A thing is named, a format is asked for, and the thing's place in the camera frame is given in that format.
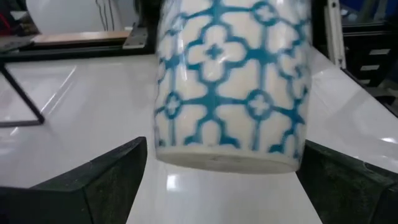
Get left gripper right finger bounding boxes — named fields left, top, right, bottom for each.
left=295, top=139, right=398, bottom=224

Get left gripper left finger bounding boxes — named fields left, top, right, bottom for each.
left=0, top=136, right=148, bottom=224

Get white teal lattice mug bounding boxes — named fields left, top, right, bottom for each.
left=153, top=0, right=313, bottom=174

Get wooden shelf black metal legs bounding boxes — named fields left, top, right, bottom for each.
left=0, top=62, right=45, bottom=128

